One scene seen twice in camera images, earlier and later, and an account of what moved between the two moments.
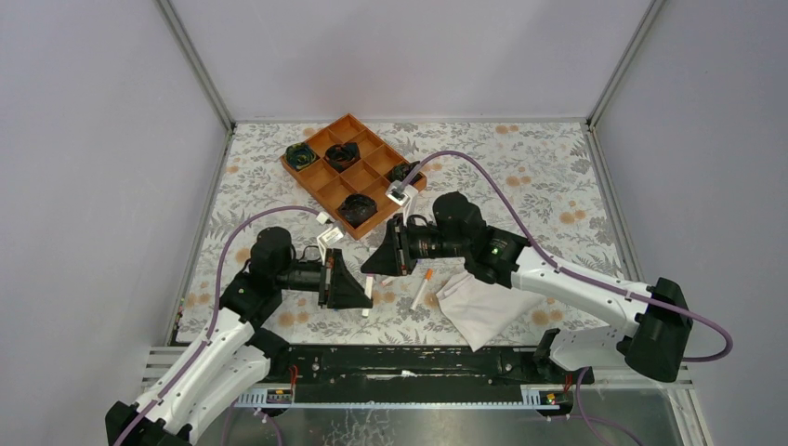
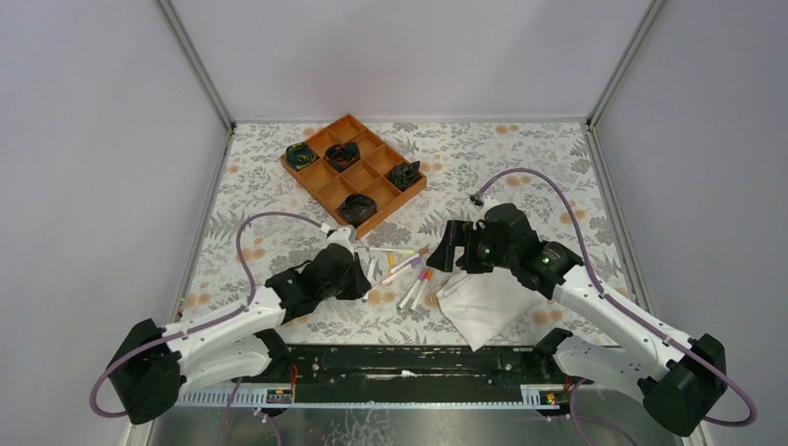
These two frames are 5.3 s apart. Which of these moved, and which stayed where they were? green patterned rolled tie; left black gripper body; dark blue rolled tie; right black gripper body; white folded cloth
Moved: left black gripper body; right black gripper body
Stayed: dark blue rolled tie; white folded cloth; green patterned rolled tie
